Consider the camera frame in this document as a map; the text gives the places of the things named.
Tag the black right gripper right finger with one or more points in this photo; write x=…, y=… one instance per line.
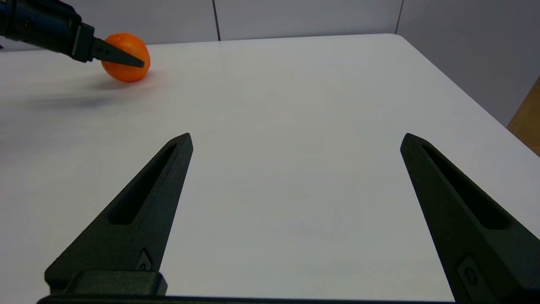
x=455, y=236

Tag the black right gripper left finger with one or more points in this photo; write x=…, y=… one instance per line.
x=139, y=236

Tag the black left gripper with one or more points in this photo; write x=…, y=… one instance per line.
x=42, y=25

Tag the orange fruit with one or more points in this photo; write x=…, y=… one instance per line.
x=126, y=74

